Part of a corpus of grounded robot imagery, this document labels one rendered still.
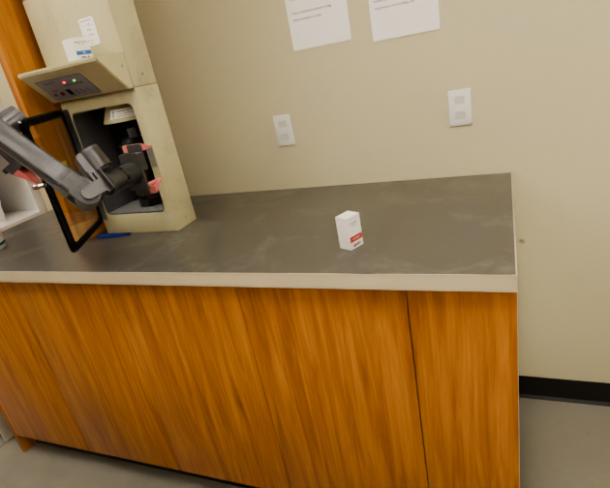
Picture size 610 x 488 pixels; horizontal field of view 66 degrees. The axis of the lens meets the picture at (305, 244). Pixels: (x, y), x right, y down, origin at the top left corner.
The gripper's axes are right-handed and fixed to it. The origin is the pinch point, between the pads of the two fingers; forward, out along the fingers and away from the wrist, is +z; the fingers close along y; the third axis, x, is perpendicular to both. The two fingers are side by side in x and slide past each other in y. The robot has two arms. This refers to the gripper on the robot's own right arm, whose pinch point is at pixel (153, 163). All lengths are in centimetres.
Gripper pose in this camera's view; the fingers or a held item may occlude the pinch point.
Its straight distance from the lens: 143.9
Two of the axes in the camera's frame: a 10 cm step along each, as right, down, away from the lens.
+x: -9.2, 0.3, 4.0
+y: -1.9, -9.1, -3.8
